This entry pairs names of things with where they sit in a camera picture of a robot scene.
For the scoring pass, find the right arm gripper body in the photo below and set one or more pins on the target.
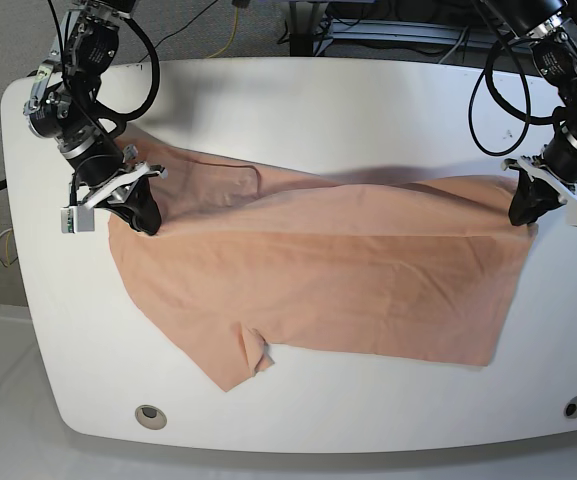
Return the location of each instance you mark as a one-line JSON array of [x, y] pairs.
[[107, 177]]

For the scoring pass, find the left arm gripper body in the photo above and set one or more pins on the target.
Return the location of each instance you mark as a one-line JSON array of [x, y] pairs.
[[556, 165]]

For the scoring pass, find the peach pink T-shirt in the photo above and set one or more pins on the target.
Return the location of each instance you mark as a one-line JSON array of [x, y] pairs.
[[250, 255]]

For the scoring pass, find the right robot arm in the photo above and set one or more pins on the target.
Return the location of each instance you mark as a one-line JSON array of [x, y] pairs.
[[63, 105]]

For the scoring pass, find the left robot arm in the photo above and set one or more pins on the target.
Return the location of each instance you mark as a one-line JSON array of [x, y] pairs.
[[549, 29]]

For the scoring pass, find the left round table grommet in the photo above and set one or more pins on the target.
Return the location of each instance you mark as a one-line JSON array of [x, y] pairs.
[[150, 417]]

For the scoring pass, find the round table grommet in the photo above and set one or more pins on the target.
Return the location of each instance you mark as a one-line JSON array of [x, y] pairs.
[[150, 417], [570, 410]]

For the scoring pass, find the right round table grommet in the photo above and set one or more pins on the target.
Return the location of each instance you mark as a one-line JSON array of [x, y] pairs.
[[570, 410]]

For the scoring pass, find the aluminium frame rail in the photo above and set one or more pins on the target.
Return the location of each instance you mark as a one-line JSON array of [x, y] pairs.
[[409, 32]]

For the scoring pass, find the black table leg post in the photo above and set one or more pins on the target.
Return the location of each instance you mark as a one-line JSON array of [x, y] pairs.
[[303, 19]]

